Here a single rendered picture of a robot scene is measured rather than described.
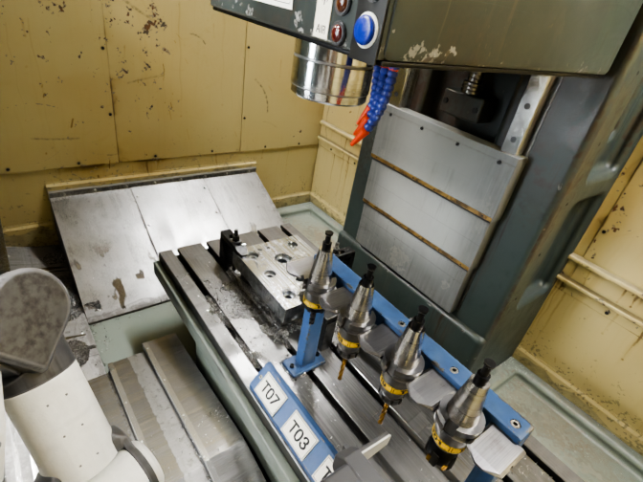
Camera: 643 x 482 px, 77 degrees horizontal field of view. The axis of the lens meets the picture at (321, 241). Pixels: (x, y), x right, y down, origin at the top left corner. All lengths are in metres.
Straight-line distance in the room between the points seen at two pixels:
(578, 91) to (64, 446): 1.12
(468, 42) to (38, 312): 0.62
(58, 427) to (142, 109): 1.37
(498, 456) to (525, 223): 0.68
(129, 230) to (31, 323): 1.21
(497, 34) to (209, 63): 1.38
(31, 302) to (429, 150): 1.01
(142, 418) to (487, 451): 0.81
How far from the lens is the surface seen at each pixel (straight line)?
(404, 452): 0.96
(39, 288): 0.60
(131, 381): 1.26
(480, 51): 0.62
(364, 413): 0.99
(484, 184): 1.14
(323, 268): 0.73
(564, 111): 1.10
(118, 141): 1.82
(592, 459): 1.67
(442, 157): 1.21
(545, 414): 1.69
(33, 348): 0.59
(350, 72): 0.80
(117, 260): 1.68
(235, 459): 1.04
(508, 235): 1.19
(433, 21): 0.53
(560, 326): 1.63
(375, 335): 0.69
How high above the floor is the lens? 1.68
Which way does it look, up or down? 32 degrees down
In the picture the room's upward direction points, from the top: 11 degrees clockwise
